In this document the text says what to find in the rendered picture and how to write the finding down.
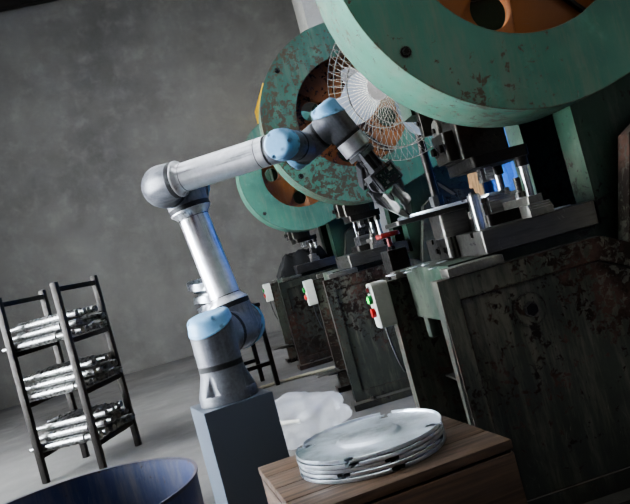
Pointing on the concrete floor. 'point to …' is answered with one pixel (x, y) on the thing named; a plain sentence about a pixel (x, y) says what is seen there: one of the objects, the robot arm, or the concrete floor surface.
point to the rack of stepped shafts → (68, 376)
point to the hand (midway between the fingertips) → (406, 213)
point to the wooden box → (416, 476)
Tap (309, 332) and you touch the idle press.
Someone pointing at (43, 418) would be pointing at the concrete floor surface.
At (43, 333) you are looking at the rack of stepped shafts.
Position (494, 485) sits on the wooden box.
